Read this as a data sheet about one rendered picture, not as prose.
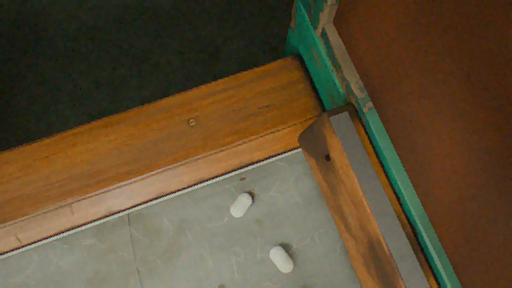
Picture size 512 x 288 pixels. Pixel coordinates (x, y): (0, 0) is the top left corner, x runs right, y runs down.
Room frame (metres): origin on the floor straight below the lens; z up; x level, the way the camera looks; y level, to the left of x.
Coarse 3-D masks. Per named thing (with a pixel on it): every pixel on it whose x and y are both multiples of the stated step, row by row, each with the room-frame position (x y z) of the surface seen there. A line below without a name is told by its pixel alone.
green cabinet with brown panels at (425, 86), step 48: (336, 0) 0.34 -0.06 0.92; (384, 0) 0.29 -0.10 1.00; (432, 0) 0.26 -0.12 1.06; (480, 0) 0.23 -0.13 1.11; (336, 48) 0.31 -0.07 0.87; (384, 48) 0.27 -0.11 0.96; (432, 48) 0.23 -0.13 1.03; (480, 48) 0.21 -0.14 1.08; (384, 96) 0.25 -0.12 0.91; (432, 96) 0.21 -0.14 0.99; (480, 96) 0.19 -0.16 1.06; (384, 144) 0.21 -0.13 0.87; (432, 144) 0.18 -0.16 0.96; (480, 144) 0.16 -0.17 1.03; (432, 192) 0.15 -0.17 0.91; (480, 192) 0.13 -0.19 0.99; (432, 240) 0.11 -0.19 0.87; (480, 240) 0.10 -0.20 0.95
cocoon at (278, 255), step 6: (276, 246) 0.11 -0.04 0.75; (270, 252) 0.10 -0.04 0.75; (276, 252) 0.10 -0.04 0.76; (282, 252) 0.10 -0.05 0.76; (276, 258) 0.09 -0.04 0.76; (282, 258) 0.09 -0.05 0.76; (288, 258) 0.09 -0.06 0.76; (276, 264) 0.08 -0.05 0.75; (282, 264) 0.08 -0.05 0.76; (288, 264) 0.09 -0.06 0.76; (282, 270) 0.08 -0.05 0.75; (288, 270) 0.08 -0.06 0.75
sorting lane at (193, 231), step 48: (192, 192) 0.16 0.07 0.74; (240, 192) 0.17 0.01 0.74; (288, 192) 0.18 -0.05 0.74; (48, 240) 0.08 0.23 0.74; (96, 240) 0.08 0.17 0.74; (144, 240) 0.09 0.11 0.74; (192, 240) 0.10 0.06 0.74; (240, 240) 0.11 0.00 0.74; (288, 240) 0.12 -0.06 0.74; (336, 240) 0.13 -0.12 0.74
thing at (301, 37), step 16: (304, 16) 0.37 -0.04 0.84; (288, 32) 0.40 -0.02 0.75; (304, 32) 0.36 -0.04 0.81; (288, 48) 0.39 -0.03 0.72; (304, 48) 0.36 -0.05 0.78; (320, 48) 0.33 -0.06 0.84; (304, 64) 0.35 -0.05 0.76; (320, 64) 0.32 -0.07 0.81; (320, 80) 0.31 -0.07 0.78; (336, 80) 0.29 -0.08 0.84; (320, 96) 0.30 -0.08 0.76; (336, 96) 0.28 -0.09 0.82
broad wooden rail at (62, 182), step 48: (192, 96) 0.28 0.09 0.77; (240, 96) 0.29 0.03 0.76; (288, 96) 0.30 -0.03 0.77; (48, 144) 0.19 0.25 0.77; (96, 144) 0.20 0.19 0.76; (144, 144) 0.20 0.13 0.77; (192, 144) 0.21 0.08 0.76; (240, 144) 0.22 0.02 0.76; (288, 144) 0.24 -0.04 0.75; (0, 192) 0.12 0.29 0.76; (48, 192) 0.13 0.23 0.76; (96, 192) 0.14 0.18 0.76; (144, 192) 0.15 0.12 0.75; (0, 240) 0.07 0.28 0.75
